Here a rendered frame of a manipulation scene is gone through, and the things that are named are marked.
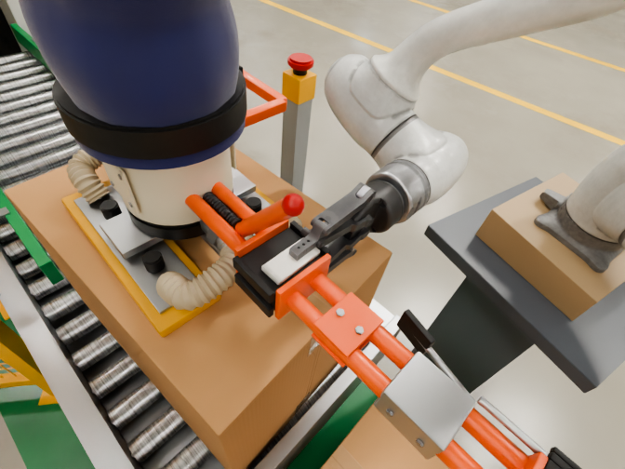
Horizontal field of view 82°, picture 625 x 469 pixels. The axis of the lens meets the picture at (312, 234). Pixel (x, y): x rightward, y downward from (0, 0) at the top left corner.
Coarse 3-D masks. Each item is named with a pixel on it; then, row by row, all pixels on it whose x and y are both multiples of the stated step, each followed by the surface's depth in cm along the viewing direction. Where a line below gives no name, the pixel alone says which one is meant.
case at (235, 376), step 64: (64, 192) 67; (64, 256) 57; (192, 256) 60; (384, 256) 64; (128, 320) 51; (192, 320) 52; (256, 320) 53; (192, 384) 47; (256, 384) 47; (256, 448) 67
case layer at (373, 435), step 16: (368, 416) 84; (352, 432) 82; (368, 432) 82; (384, 432) 82; (352, 448) 80; (368, 448) 80; (384, 448) 80; (400, 448) 80; (336, 464) 77; (352, 464) 77; (368, 464) 78; (384, 464) 78; (400, 464) 78; (416, 464) 79; (432, 464) 79
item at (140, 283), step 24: (96, 216) 60; (96, 240) 58; (168, 240) 59; (120, 264) 55; (144, 264) 53; (168, 264) 56; (192, 264) 57; (144, 288) 52; (144, 312) 51; (168, 312) 51; (192, 312) 52
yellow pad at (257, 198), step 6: (258, 192) 69; (246, 198) 67; (252, 198) 63; (258, 198) 64; (264, 198) 68; (246, 204) 63; (252, 204) 63; (258, 204) 63; (264, 204) 66; (270, 204) 67; (258, 210) 63; (252, 234) 62
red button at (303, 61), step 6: (294, 54) 95; (300, 54) 95; (306, 54) 96; (288, 60) 93; (294, 60) 92; (300, 60) 93; (306, 60) 93; (312, 60) 95; (294, 66) 93; (300, 66) 92; (306, 66) 93; (312, 66) 95; (294, 72) 96; (300, 72) 95; (306, 72) 96
